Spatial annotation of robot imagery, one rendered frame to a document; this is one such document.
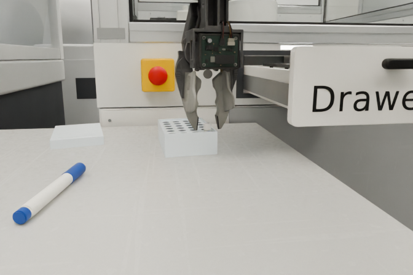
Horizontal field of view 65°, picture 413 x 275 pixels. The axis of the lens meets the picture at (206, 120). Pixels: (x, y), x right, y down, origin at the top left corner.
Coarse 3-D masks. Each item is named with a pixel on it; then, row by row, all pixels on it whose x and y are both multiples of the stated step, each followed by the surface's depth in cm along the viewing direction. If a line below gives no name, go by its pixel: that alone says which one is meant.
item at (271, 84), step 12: (252, 72) 70; (264, 72) 62; (276, 72) 56; (288, 72) 50; (252, 84) 70; (264, 84) 61; (276, 84) 55; (288, 84) 50; (264, 96) 62; (276, 96) 55
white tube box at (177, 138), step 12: (168, 120) 61; (180, 120) 61; (204, 120) 60; (168, 132) 52; (180, 132) 52; (192, 132) 52; (204, 132) 51; (216, 132) 51; (168, 144) 50; (180, 144) 50; (192, 144) 51; (204, 144) 51; (216, 144) 51; (168, 156) 50; (180, 156) 50
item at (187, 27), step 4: (192, 4) 48; (196, 4) 48; (192, 8) 48; (196, 8) 48; (188, 12) 50; (192, 12) 48; (196, 12) 48; (188, 16) 50; (192, 16) 48; (196, 16) 48; (188, 20) 50; (192, 20) 49; (196, 20) 49; (188, 24) 51; (192, 24) 50; (196, 24) 50; (184, 28) 54; (188, 28) 51; (184, 32) 54; (184, 36) 55
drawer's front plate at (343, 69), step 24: (312, 48) 43; (336, 48) 44; (360, 48) 44; (384, 48) 44; (408, 48) 45; (312, 72) 44; (336, 72) 44; (360, 72) 45; (384, 72) 45; (408, 72) 46; (288, 96) 46; (312, 96) 44; (336, 96) 45; (360, 96) 45; (408, 96) 46; (288, 120) 46; (312, 120) 45; (336, 120) 46; (360, 120) 46; (384, 120) 47; (408, 120) 47
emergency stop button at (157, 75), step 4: (152, 68) 67; (156, 68) 67; (160, 68) 67; (152, 72) 67; (156, 72) 67; (160, 72) 67; (164, 72) 67; (148, 76) 67; (152, 76) 67; (156, 76) 67; (160, 76) 67; (164, 76) 67; (152, 80) 67; (156, 80) 67; (160, 80) 67; (164, 80) 68; (156, 84) 68; (160, 84) 68
